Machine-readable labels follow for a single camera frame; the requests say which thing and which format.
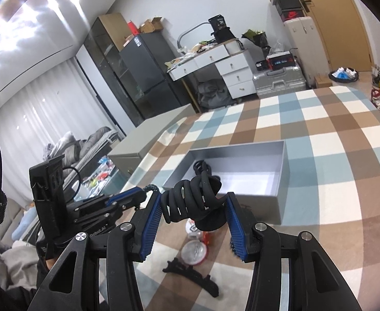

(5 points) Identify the grey box lid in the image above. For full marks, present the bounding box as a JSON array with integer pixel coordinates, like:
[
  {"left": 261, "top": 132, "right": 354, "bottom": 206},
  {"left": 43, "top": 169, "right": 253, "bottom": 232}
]
[{"left": 108, "top": 104, "right": 201, "bottom": 179}]

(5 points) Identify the bouquet in black wrap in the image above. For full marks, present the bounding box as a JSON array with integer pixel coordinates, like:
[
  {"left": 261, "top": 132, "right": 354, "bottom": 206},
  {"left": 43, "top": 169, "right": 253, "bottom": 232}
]
[{"left": 242, "top": 29, "right": 270, "bottom": 48}]

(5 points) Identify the glass table with clutter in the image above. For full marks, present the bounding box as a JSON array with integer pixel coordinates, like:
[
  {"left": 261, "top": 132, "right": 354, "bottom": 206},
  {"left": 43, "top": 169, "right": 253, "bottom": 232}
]
[{"left": 76, "top": 155, "right": 130, "bottom": 199}]

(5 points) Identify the black red power station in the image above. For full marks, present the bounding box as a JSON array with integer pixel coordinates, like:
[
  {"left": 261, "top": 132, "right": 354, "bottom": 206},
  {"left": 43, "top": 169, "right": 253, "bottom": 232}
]
[{"left": 266, "top": 52, "right": 297, "bottom": 71}]

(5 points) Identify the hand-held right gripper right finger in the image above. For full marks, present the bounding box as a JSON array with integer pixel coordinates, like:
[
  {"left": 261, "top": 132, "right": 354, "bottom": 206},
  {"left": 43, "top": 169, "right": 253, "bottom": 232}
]
[{"left": 227, "top": 192, "right": 362, "bottom": 311}]

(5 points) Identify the dark bag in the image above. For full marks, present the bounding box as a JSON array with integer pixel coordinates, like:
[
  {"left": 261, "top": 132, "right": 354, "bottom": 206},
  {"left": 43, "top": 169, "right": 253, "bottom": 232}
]
[{"left": 196, "top": 80, "right": 232, "bottom": 112}]

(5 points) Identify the dark grey shoe box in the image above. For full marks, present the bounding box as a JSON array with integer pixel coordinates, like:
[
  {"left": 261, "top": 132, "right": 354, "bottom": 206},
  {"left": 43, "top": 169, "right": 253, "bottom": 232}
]
[{"left": 271, "top": 0, "right": 302, "bottom": 12}]

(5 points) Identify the white desk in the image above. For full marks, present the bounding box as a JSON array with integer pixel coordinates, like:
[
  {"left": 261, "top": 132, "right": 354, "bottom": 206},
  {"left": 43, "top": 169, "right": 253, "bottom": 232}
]
[{"left": 168, "top": 39, "right": 249, "bottom": 112}]

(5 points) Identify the silver suitcase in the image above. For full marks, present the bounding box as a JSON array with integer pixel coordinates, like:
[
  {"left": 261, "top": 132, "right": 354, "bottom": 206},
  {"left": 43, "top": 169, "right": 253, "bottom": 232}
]
[{"left": 252, "top": 66, "right": 307, "bottom": 98}]

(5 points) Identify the black round container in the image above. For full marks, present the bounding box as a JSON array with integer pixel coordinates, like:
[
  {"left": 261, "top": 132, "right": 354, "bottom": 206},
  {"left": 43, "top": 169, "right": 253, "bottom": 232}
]
[{"left": 211, "top": 27, "right": 237, "bottom": 43}]

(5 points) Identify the wooden door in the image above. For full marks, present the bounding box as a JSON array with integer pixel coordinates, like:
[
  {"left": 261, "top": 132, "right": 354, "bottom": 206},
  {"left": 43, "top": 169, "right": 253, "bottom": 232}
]
[{"left": 277, "top": 0, "right": 372, "bottom": 89}]

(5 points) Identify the black bead hair tie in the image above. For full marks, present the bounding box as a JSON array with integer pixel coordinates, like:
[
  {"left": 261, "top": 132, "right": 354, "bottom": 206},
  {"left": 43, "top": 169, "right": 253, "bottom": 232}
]
[{"left": 192, "top": 160, "right": 211, "bottom": 175}]

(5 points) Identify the black red shoe box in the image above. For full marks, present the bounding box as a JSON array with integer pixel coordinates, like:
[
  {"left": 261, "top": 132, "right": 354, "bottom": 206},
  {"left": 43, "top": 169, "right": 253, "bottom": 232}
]
[{"left": 278, "top": 8, "right": 307, "bottom": 23}]

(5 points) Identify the arched mirror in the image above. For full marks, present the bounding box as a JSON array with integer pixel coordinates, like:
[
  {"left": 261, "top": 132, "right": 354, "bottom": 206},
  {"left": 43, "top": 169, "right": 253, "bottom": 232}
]
[{"left": 177, "top": 22, "right": 211, "bottom": 51}]

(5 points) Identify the black bucket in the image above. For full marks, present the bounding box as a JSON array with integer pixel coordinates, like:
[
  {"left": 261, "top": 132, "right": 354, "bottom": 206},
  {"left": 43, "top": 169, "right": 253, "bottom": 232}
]
[{"left": 208, "top": 15, "right": 227, "bottom": 32}]

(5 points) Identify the large black hair claw clip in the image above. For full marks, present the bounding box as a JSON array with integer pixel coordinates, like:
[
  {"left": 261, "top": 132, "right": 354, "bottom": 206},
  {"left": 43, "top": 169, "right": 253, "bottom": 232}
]
[{"left": 161, "top": 173, "right": 227, "bottom": 233}]

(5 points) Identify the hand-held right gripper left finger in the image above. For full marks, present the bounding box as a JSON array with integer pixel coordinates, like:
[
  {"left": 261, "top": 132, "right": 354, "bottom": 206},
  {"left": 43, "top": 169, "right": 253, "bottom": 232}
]
[{"left": 28, "top": 194, "right": 163, "bottom": 311}]

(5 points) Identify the thin black cable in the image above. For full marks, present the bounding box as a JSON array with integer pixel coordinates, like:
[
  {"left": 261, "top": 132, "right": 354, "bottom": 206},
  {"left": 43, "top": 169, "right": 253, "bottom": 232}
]
[{"left": 62, "top": 167, "right": 82, "bottom": 199}]

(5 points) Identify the open cardboard box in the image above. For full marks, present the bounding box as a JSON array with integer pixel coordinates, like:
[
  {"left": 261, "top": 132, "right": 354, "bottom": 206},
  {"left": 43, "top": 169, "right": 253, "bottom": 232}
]
[{"left": 140, "top": 17, "right": 163, "bottom": 33}]

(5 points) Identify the glass display cabinet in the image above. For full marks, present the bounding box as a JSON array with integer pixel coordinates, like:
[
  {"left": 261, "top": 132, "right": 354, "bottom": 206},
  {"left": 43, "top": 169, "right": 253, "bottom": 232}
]
[{"left": 84, "top": 13, "right": 145, "bottom": 130}]

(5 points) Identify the white suitcase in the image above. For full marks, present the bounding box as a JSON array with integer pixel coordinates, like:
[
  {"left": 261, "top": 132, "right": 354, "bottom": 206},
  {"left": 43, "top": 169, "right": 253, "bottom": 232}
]
[{"left": 283, "top": 16, "right": 326, "bottom": 88}]

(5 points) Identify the black trash bin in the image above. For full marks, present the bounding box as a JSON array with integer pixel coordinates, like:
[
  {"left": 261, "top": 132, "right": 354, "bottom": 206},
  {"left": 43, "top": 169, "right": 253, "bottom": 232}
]
[{"left": 328, "top": 67, "right": 359, "bottom": 84}]

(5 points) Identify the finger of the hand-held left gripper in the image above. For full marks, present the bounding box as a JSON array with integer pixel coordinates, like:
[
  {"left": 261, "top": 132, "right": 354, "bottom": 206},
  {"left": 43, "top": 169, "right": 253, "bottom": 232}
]
[
  {"left": 67, "top": 186, "right": 147, "bottom": 217},
  {"left": 75, "top": 200, "right": 146, "bottom": 234}
]

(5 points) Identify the grey jewelry box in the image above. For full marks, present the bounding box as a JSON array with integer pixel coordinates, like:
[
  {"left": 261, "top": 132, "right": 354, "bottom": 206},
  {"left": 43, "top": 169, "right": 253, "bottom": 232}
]
[{"left": 162, "top": 140, "right": 289, "bottom": 225}]

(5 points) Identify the brown cardboard box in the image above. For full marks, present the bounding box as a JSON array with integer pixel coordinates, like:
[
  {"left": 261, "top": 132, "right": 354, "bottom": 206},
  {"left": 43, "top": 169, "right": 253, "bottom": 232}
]
[{"left": 314, "top": 74, "right": 333, "bottom": 88}]

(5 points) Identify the dark grey refrigerator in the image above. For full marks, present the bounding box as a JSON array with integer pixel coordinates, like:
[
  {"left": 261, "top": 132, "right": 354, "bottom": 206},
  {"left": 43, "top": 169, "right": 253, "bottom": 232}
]
[{"left": 119, "top": 32, "right": 192, "bottom": 127}]

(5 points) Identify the white drawer unit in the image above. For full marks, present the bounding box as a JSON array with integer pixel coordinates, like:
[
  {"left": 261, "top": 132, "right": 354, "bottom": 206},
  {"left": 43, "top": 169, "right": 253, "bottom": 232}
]
[{"left": 215, "top": 52, "right": 257, "bottom": 99}]

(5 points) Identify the white curtain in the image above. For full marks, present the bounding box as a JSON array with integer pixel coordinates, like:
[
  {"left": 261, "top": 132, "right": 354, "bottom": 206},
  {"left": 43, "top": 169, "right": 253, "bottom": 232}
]
[{"left": 0, "top": 56, "right": 127, "bottom": 208}]

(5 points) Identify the bed with grey clothes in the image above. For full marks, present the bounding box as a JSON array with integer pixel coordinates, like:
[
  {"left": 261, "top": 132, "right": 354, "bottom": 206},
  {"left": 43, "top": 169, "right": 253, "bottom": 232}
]
[{"left": 42, "top": 126, "right": 126, "bottom": 171}]

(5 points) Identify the pile of desk clutter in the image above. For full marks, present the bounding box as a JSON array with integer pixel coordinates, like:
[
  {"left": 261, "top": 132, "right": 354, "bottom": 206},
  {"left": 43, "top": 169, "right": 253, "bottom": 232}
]
[{"left": 166, "top": 39, "right": 229, "bottom": 71}]

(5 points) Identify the red white round ornament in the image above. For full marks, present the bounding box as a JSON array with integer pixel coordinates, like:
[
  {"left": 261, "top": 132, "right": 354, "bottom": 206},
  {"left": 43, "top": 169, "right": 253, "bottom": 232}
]
[
  {"left": 181, "top": 241, "right": 209, "bottom": 267},
  {"left": 185, "top": 218, "right": 203, "bottom": 241}
]

